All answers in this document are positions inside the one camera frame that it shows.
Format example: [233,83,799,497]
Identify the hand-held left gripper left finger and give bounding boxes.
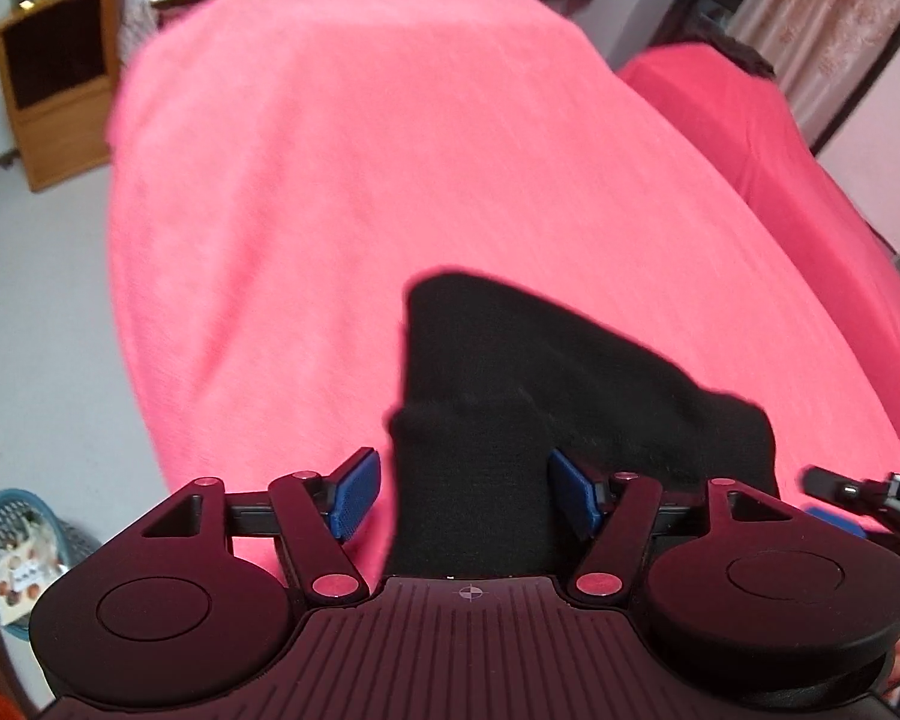
[141,446,384,606]

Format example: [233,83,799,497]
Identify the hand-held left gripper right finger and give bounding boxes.
[546,448,805,606]

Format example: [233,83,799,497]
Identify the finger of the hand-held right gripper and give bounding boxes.
[801,466,892,511]
[806,508,869,539]

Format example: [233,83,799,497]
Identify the black pants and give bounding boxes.
[385,268,781,580]

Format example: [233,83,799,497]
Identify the pink blanket covered table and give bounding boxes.
[105,0,900,578]

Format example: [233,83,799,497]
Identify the paper packet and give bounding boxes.
[0,529,67,625]

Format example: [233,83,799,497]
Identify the blue plastic basket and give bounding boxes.
[0,489,104,644]

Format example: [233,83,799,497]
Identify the dark cloth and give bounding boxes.
[690,21,779,81]

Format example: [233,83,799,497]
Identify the patterned beige curtain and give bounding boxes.
[726,0,900,155]

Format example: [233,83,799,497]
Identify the wooden cabinet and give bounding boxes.
[0,0,126,193]

